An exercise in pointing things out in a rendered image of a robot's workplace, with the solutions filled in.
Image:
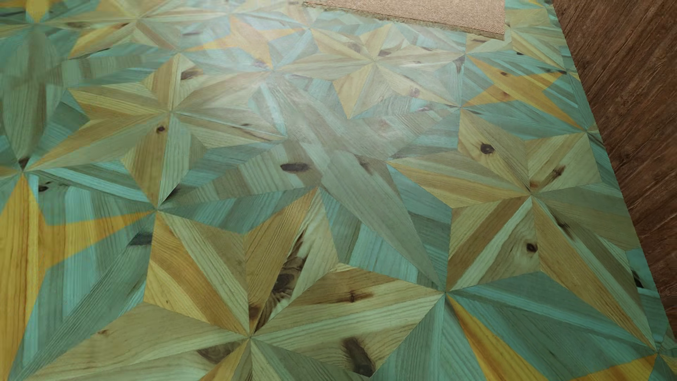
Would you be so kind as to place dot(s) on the tan woven floor rug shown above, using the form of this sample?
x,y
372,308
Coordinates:
x,y
423,11

